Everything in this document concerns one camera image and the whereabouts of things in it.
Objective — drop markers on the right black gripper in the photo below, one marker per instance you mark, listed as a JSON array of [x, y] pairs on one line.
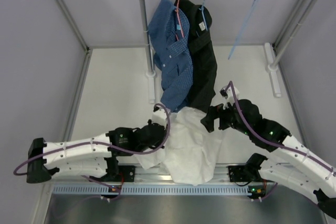
[[214, 113]]

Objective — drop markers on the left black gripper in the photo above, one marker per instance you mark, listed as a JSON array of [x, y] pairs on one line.
[[158, 144]]

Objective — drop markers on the white shirt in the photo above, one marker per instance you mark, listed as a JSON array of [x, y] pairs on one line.
[[189, 144]]

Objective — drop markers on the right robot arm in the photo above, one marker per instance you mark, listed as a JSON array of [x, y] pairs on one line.
[[290, 163]]

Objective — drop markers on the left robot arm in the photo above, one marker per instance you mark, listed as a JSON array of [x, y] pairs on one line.
[[94, 157]]

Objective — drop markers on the black shirt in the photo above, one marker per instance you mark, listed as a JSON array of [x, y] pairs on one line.
[[202, 54]]

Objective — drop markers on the blue checked shirt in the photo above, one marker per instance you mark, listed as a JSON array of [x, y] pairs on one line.
[[171, 56]]

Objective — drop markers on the metal clothes rack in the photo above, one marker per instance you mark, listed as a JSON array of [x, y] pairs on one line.
[[273, 53]]

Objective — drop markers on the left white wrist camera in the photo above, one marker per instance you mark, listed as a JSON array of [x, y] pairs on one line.
[[160, 115]]

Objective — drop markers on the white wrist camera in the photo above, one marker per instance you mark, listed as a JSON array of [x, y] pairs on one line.
[[227, 92], [160, 115]]

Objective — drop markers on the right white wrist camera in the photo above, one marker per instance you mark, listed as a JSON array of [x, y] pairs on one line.
[[227, 92]]

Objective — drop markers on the aluminium mounting rail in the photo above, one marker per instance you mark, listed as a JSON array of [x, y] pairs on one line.
[[221, 173]]

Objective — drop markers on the blue wire hanger with shirt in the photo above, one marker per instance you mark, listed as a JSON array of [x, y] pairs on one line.
[[203, 6]]

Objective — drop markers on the pink wire hanger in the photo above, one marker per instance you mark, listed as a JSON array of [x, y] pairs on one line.
[[180, 27]]

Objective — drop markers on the grey slotted cable duct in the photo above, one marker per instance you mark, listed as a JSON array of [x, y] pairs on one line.
[[132, 189]]

